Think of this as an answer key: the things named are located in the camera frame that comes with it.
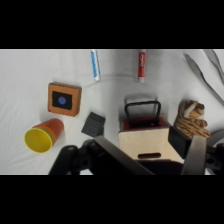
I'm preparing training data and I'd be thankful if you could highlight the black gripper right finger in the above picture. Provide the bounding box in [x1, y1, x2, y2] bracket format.
[167, 125, 208, 176]

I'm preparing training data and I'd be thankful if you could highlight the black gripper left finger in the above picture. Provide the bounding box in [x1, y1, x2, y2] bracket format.
[92, 135, 156, 176]

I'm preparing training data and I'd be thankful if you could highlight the light wooden drawer box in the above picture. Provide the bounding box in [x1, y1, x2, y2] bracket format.
[117, 114, 183, 164]

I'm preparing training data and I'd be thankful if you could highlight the grey round object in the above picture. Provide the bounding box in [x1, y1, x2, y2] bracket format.
[209, 129, 224, 146]

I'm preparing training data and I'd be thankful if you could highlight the striped tiger plush toy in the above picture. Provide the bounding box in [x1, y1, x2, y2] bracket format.
[172, 99, 212, 140]

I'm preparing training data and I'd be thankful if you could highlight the dark grey cloth piece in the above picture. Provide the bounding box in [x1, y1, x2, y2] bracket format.
[80, 111, 107, 137]

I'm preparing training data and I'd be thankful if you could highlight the orange plastic cup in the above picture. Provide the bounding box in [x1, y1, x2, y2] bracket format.
[32, 117, 65, 144]

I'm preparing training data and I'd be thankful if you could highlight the wooden block with blue dot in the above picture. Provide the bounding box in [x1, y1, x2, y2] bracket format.
[47, 81, 83, 118]

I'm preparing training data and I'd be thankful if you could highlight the yellow plastic cup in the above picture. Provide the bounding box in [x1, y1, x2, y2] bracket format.
[23, 127, 54, 154]

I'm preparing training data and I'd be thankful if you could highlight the red whiteboard marker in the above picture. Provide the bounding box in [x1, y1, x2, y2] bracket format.
[137, 49, 147, 83]

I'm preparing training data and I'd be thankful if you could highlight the blue whiteboard marker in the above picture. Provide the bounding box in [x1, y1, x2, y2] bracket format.
[90, 49, 102, 82]

